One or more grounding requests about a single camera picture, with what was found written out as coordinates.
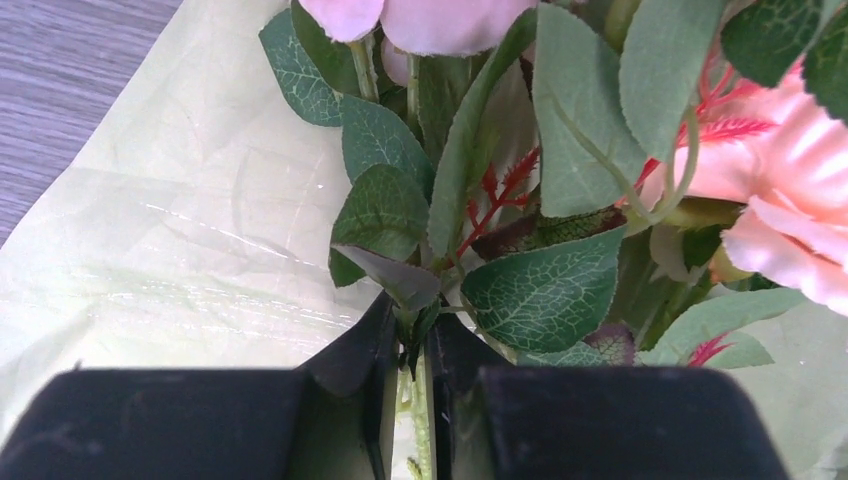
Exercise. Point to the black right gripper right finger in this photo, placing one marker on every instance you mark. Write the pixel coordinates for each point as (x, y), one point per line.
(495, 420)

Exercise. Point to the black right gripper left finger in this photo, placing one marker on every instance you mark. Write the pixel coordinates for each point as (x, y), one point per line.
(330, 418)

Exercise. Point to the green wrapping paper sheet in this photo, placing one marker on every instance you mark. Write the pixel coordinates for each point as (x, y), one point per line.
(193, 232)

